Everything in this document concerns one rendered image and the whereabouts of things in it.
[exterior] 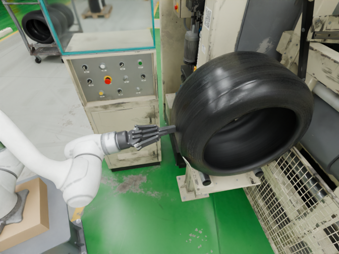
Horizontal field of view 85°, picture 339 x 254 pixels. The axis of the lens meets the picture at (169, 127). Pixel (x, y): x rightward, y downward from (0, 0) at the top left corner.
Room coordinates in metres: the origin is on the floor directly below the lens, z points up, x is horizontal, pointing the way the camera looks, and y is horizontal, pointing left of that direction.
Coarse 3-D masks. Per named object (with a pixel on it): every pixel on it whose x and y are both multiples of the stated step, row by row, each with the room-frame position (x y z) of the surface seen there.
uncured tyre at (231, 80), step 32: (224, 64) 0.63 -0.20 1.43; (256, 64) 0.60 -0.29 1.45; (192, 96) 0.56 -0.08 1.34; (224, 96) 0.49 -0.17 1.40; (256, 96) 0.47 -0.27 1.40; (288, 96) 0.49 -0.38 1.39; (192, 128) 0.46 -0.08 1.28; (224, 128) 0.75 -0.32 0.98; (256, 128) 0.73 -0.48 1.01; (288, 128) 0.61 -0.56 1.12; (192, 160) 0.44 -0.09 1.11; (224, 160) 0.58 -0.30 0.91; (256, 160) 0.55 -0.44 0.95
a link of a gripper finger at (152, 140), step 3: (156, 135) 0.50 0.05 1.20; (150, 138) 0.49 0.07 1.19; (153, 138) 0.49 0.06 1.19; (156, 138) 0.49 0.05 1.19; (144, 141) 0.48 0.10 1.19; (147, 141) 0.47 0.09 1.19; (150, 141) 0.48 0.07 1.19; (153, 141) 0.48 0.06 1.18; (156, 141) 0.49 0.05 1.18; (138, 144) 0.46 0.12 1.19; (141, 144) 0.46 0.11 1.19; (144, 144) 0.47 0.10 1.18; (147, 144) 0.47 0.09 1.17; (150, 144) 0.48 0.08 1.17; (138, 147) 0.45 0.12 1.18; (141, 147) 0.46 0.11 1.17; (138, 150) 0.45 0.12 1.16
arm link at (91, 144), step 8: (88, 136) 0.50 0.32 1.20; (96, 136) 0.49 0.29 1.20; (72, 144) 0.46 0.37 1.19; (80, 144) 0.45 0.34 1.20; (88, 144) 0.45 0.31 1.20; (96, 144) 0.46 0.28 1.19; (64, 152) 0.44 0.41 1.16; (72, 152) 0.43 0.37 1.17; (80, 152) 0.41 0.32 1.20; (88, 152) 0.41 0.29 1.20; (96, 152) 0.43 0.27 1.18
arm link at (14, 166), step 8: (0, 144) 0.56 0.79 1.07; (0, 152) 0.54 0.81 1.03; (8, 152) 0.56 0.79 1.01; (0, 160) 0.52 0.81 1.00; (8, 160) 0.53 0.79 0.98; (16, 160) 0.55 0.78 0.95; (0, 168) 0.49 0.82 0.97; (8, 168) 0.51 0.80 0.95; (16, 168) 0.53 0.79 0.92; (16, 176) 0.50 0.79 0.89
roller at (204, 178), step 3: (198, 171) 0.52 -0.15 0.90; (201, 174) 0.49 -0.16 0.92; (204, 174) 0.49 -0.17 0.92; (207, 174) 0.49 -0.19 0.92; (201, 177) 0.48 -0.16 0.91; (204, 177) 0.47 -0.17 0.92; (207, 177) 0.47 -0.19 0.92; (201, 180) 0.47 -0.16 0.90; (204, 180) 0.46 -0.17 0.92; (207, 180) 0.45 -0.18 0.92; (210, 180) 0.46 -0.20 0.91; (204, 183) 0.45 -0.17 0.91; (207, 183) 0.45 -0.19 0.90; (210, 183) 0.45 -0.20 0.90
